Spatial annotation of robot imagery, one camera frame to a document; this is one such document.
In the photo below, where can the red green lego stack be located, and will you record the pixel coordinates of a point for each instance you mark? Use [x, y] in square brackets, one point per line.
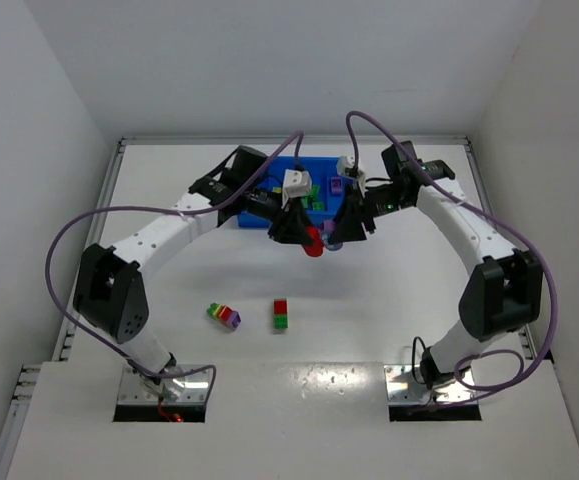
[280, 314]

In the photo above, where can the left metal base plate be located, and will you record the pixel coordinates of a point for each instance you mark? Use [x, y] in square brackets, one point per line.
[136, 390]

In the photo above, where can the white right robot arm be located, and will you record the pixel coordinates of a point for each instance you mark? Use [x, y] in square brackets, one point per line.
[503, 292]

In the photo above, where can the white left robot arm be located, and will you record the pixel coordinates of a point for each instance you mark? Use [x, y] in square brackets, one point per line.
[110, 291]

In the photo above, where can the green lego pile in tray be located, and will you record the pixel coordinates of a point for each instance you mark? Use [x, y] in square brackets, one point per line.
[314, 200]

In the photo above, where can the purple lego brick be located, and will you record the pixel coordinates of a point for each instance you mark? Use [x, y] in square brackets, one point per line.
[336, 186]

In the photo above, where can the red arch lego brick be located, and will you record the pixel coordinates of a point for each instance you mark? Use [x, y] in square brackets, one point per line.
[316, 247]

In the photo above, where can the small rainbow lego stack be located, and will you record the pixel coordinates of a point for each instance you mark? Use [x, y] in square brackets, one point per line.
[225, 315]

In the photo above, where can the metal base plate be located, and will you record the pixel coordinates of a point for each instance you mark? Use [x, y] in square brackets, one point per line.
[404, 391]
[136, 390]

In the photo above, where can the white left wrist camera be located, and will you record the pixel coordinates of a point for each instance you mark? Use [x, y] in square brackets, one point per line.
[296, 184]

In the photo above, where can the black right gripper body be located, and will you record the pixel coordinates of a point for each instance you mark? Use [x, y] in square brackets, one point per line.
[350, 215]

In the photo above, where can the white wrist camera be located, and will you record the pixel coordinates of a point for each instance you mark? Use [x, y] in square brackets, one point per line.
[296, 184]
[350, 168]

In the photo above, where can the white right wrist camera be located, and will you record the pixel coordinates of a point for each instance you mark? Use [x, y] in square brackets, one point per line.
[350, 168]

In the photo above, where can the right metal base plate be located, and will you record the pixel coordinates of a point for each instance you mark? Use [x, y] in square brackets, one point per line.
[404, 391]

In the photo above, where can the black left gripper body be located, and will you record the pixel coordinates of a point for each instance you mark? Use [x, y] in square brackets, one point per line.
[287, 216]

